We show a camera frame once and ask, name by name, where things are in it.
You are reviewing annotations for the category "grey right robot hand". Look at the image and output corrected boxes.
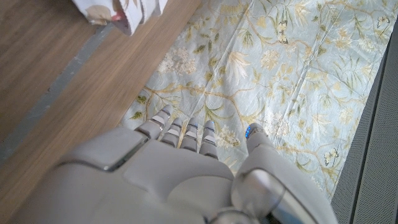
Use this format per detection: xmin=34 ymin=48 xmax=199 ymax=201
xmin=12 ymin=104 xmax=338 ymax=224

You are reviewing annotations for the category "white floral cloth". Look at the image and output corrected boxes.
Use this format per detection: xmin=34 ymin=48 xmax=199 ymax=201
xmin=71 ymin=0 xmax=169 ymax=37

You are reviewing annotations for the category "floral printed backdrop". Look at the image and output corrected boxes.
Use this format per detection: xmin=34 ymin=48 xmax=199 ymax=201
xmin=119 ymin=0 xmax=398 ymax=200

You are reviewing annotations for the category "black backdrop stand pole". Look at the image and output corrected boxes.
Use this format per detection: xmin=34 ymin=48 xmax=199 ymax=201
xmin=349 ymin=27 xmax=396 ymax=224

